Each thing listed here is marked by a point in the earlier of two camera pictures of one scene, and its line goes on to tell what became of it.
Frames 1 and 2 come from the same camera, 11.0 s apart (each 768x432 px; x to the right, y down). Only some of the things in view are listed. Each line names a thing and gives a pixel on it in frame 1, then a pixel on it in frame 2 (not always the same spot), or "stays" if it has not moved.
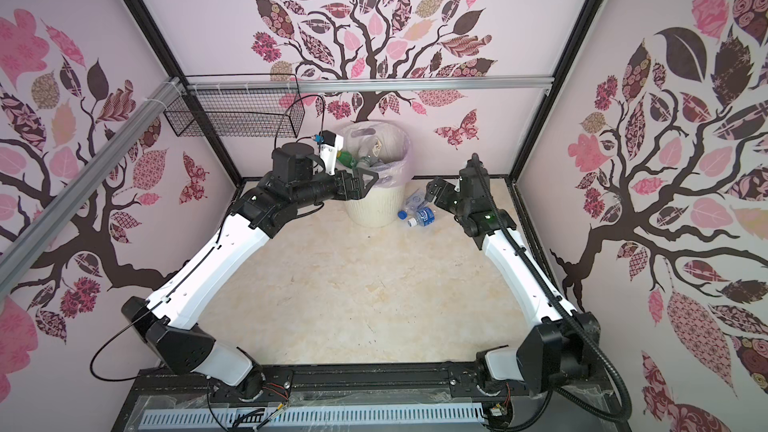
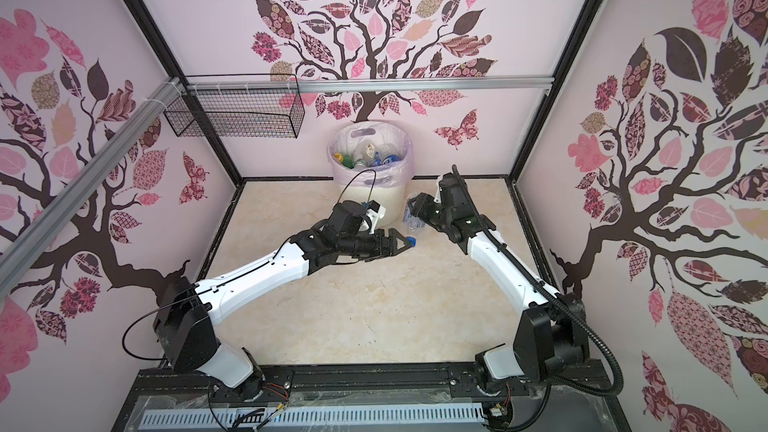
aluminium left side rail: [32, 234] stays
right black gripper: [447, 190] -> [422, 205]
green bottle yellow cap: [346, 158] stays
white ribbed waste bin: [378, 208] stays
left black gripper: [357, 191] -> [392, 242]
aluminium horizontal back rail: [367, 84] stays
